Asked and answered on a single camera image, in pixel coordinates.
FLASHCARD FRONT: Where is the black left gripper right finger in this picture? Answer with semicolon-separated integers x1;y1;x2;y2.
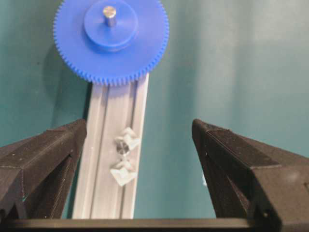
192;119;309;232

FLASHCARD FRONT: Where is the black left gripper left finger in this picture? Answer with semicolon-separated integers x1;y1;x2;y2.
0;119;87;219

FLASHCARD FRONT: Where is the large blue plastic gear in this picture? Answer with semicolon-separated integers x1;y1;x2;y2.
53;0;169;86

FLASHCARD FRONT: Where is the short steel shaft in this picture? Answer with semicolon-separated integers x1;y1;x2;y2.
116;142;130;157

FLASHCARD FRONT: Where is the tall steel shaft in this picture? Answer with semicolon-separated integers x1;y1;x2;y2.
103;6;116;27

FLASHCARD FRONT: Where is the clear bracket beside short shaft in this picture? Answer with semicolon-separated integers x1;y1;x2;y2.
110;161;137;187

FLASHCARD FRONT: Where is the long aluminium extrusion rail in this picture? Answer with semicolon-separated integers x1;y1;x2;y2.
72;75;149;219

